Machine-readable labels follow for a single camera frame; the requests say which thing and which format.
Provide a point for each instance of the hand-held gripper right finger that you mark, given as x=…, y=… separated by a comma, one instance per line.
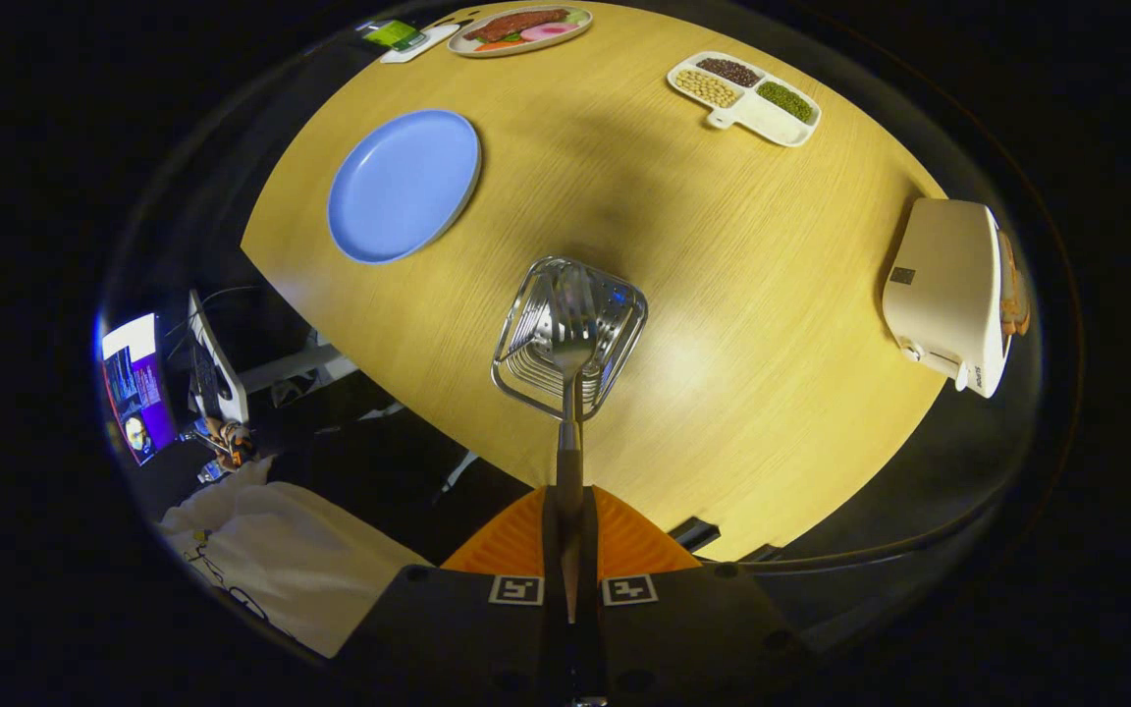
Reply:
x=591, y=540

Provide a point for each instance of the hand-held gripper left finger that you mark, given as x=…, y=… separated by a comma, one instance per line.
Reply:
x=548, y=540

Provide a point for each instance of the small black block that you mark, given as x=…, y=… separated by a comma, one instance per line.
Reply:
x=695, y=534

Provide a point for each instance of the person's white shirt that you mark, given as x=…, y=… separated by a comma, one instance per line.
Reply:
x=291, y=560

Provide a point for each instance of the white laptop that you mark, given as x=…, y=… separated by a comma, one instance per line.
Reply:
x=227, y=383

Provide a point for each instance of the blue round plate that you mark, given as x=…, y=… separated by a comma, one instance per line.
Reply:
x=403, y=187

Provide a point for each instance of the computer monitor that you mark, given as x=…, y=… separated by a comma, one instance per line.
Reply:
x=138, y=393

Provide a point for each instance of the white toaster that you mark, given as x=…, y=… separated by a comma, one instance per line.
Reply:
x=943, y=285

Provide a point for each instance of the white divided tray with beans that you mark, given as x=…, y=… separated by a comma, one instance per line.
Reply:
x=767, y=118

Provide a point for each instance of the toast slice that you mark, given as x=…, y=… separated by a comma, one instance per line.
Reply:
x=1017, y=304

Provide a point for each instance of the oval plate with food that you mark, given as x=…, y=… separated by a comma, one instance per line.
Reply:
x=516, y=29

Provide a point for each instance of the white square coaster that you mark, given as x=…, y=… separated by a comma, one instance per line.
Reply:
x=433, y=41

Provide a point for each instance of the clear bottle green label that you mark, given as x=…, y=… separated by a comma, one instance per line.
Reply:
x=394, y=34

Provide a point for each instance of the white desk frame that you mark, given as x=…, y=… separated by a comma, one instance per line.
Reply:
x=291, y=368

